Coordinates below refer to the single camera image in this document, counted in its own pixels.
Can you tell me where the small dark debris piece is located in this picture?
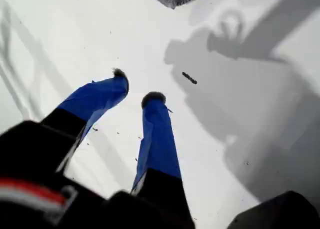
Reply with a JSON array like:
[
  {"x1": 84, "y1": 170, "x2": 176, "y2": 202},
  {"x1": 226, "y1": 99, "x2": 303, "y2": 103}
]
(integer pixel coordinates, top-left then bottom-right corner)
[{"x1": 181, "y1": 71, "x2": 198, "y2": 85}]

